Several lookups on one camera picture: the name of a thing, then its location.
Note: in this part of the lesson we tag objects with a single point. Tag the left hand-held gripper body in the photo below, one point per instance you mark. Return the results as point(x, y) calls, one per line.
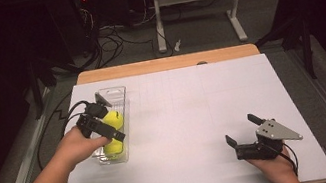
point(91, 117)

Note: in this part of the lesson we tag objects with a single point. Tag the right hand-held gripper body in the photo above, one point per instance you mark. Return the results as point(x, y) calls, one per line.
point(261, 151)

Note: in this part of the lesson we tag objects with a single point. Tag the yellow tennis ball black mark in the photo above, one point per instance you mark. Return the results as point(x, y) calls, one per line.
point(114, 121)

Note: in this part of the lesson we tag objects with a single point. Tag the clear plastic tray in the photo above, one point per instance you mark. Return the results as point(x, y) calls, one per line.
point(119, 94)

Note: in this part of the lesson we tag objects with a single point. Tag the person's right hand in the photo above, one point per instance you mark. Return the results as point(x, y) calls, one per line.
point(276, 168)

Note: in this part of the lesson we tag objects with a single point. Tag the person's left hand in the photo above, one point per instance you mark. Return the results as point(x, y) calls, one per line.
point(77, 145)

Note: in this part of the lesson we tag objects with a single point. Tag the white board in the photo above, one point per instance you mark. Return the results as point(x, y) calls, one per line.
point(172, 120)

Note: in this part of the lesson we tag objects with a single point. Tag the black metal stand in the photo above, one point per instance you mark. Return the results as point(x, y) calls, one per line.
point(36, 93)
point(307, 52)

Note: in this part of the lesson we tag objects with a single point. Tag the black box with red light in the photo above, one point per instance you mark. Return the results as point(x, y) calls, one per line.
point(71, 26)

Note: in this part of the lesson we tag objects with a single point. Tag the small white floor object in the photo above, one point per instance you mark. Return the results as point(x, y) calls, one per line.
point(178, 45)

